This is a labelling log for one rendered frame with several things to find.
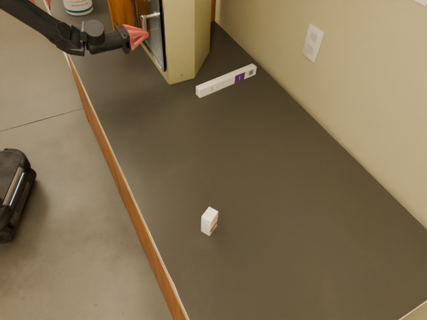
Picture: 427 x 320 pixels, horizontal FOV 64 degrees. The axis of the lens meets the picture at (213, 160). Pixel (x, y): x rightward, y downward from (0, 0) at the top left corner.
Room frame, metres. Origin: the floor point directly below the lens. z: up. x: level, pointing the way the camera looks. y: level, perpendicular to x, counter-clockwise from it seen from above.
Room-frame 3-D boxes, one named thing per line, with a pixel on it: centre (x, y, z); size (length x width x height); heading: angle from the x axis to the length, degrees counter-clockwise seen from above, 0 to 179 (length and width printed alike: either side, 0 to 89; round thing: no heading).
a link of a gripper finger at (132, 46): (1.08, 0.30, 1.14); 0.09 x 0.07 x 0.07; 120
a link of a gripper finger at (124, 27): (1.08, 0.30, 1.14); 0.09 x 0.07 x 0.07; 120
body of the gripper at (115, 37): (1.04, 0.36, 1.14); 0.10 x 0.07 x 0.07; 30
